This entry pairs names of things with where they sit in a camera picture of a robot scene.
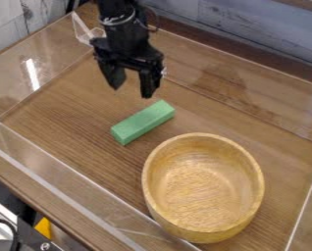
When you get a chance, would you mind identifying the green rectangular block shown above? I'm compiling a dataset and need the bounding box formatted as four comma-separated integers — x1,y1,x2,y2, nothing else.
110,100,176,145

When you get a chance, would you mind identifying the black cable lower left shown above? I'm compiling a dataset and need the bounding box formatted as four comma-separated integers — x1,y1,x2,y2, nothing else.
0,218,20,251

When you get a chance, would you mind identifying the clear acrylic corner bracket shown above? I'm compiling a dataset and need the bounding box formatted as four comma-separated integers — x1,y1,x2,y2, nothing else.
71,12,106,45

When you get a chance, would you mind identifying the brown wooden bowl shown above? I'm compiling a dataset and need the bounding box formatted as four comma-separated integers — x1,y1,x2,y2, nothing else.
142,132,265,243

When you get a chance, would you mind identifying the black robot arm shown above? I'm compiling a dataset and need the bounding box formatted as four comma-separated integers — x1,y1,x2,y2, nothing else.
91,0,164,99

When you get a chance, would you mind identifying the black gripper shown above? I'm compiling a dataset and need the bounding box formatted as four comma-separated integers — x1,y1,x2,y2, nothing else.
90,19,166,100

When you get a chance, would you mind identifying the yellow black device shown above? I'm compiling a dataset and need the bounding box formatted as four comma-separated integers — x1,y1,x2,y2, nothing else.
18,217,70,251

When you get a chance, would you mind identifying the clear acrylic front wall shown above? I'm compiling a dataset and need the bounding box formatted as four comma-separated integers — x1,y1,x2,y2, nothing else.
0,123,202,251

